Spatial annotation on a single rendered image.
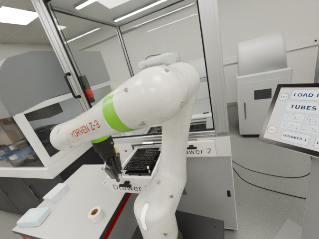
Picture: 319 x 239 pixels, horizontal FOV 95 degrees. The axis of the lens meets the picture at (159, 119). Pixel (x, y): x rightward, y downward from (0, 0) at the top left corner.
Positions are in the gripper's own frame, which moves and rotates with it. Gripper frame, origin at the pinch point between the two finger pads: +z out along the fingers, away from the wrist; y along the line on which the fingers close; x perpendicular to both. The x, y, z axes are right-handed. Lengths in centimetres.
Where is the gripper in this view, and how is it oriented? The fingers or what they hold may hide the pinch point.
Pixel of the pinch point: (119, 179)
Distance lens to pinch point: 87.1
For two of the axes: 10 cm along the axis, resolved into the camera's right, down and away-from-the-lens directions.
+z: 2.5, 9.0, 3.5
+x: 9.3, -1.2, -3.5
